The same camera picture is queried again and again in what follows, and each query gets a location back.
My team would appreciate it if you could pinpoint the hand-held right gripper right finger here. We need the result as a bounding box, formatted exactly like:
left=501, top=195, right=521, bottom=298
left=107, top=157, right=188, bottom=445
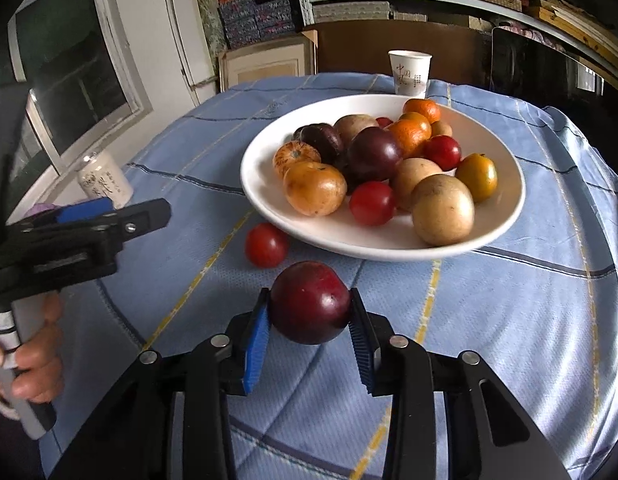
left=349, top=287, right=572, bottom=480

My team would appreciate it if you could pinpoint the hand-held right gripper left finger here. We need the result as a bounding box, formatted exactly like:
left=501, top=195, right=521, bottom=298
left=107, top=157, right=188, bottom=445
left=49, top=287, right=271, bottom=480

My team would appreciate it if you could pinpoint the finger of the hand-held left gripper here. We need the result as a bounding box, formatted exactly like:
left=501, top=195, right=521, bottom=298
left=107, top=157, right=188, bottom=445
left=5, top=198, right=172, bottom=252
left=24, top=196, right=114, bottom=226

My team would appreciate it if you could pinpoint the dark red plum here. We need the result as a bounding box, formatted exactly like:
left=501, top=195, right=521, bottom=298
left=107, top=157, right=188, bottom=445
left=347, top=126, right=404, bottom=182
left=268, top=261, right=352, bottom=345

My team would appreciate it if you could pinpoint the white oval plate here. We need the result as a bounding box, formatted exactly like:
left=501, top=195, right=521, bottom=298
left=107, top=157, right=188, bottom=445
left=240, top=94, right=526, bottom=262

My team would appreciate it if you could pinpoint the large tan sapodilla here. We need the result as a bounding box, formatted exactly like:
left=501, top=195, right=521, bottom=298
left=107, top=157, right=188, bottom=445
left=411, top=174, right=475, bottom=247

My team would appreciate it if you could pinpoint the speckled orange persimmon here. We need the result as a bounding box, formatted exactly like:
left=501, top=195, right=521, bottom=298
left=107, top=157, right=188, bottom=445
left=283, top=161, right=348, bottom=217

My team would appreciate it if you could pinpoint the striped orange persimmon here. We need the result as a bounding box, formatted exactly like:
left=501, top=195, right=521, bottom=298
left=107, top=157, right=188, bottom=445
left=272, top=141, right=321, bottom=179

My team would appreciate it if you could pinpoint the dark purple mangosteen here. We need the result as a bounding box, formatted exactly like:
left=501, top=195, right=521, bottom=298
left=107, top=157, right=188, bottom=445
left=292, top=123, right=346, bottom=166

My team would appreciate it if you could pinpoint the yellow green tomato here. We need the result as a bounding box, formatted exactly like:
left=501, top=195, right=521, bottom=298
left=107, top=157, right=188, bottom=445
left=455, top=153, right=498, bottom=203

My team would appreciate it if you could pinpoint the orange mandarin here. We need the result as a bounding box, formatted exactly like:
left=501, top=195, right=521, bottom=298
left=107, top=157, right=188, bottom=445
left=402, top=98, right=442, bottom=123
left=387, top=112, right=433, bottom=159

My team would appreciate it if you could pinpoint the person's left hand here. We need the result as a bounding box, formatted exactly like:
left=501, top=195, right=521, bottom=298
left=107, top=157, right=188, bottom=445
left=0, top=292, right=66, bottom=406

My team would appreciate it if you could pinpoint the white beverage can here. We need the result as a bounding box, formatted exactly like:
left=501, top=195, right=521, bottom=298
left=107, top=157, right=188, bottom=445
left=77, top=152, right=134, bottom=209

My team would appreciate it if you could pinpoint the white framed window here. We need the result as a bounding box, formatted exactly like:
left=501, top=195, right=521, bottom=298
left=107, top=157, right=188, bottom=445
left=8, top=0, right=155, bottom=181

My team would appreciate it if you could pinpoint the white plastic conduit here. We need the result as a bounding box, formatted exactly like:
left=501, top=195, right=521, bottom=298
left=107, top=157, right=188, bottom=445
left=162, top=0, right=217, bottom=93

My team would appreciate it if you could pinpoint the light wooden framed panel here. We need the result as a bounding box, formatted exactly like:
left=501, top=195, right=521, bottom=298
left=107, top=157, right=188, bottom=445
left=218, top=30, right=318, bottom=95

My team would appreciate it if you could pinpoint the green marbled panel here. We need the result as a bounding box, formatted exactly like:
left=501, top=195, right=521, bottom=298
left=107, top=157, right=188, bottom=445
left=191, top=0, right=227, bottom=56

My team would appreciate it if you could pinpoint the stack of blue patterned boxes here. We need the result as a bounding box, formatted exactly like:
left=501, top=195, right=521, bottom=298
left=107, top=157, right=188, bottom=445
left=214, top=0, right=307, bottom=51

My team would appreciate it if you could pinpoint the brown wooden board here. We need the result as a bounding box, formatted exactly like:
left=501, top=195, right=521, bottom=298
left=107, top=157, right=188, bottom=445
left=309, top=20, right=495, bottom=86

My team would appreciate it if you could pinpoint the white paper cup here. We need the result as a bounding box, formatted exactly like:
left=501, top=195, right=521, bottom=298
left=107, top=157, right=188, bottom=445
left=388, top=50, right=433, bottom=99

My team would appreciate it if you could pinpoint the black flat screen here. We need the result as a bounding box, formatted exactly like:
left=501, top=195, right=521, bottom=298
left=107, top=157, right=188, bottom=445
left=490, top=26, right=618, bottom=126

